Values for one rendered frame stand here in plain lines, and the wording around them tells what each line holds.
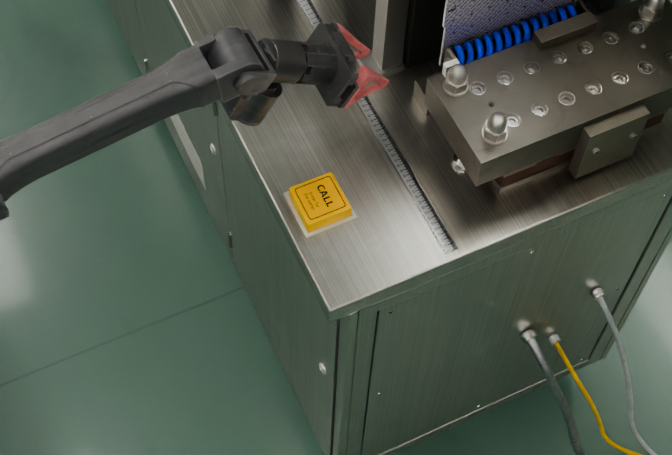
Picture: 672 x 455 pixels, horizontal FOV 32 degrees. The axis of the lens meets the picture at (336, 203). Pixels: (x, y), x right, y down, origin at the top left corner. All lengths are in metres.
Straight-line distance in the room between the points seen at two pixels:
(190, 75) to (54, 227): 1.36
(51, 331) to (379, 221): 1.15
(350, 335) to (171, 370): 0.91
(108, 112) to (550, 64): 0.65
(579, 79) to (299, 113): 0.42
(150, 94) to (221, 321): 1.22
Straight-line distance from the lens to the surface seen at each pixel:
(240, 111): 1.57
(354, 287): 1.64
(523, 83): 1.69
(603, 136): 1.69
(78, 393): 2.59
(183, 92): 1.46
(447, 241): 1.68
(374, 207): 1.70
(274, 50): 1.52
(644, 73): 1.74
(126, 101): 1.46
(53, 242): 2.76
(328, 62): 1.57
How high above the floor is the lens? 2.36
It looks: 59 degrees down
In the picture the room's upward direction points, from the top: 2 degrees clockwise
